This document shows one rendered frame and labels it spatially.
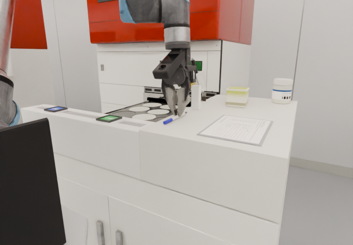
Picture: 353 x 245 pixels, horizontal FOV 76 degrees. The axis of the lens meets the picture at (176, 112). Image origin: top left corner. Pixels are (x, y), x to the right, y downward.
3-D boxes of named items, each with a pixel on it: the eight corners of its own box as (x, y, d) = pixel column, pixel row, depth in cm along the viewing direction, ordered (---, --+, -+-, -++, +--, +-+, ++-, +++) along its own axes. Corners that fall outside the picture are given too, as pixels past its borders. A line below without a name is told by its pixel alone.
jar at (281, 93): (272, 100, 97) (274, 77, 95) (290, 102, 94) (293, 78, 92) (270, 103, 91) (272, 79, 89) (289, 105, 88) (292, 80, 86)
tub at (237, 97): (229, 103, 92) (230, 86, 90) (248, 104, 88) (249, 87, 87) (224, 106, 85) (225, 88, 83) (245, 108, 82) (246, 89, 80)
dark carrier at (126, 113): (149, 102, 128) (149, 101, 128) (206, 109, 112) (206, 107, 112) (103, 116, 98) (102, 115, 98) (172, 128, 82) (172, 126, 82)
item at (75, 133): (49, 136, 96) (44, 103, 93) (159, 166, 70) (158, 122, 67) (26, 143, 88) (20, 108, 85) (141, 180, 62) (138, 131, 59)
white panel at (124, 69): (103, 105, 155) (99, 44, 145) (218, 121, 117) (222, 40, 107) (100, 106, 153) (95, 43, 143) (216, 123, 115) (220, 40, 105)
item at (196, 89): (196, 106, 86) (197, 70, 83) (205, 107, 84) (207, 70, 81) (189, 109, 81) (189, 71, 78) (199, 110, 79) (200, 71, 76)
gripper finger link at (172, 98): (183, 113, 74) (183, 84, 72) (174, 117, 69) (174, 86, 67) (175, 112, 75) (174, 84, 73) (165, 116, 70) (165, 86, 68)
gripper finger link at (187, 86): (191, 100, 67) (190, 70, 65) (189, 101, 65) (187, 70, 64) (177, 100, 69) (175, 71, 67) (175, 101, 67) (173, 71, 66)
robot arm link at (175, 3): (157, -9, 66) (185, -9, 68) (159, 30, 68) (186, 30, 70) (160, -19, 59) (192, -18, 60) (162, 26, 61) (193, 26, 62)
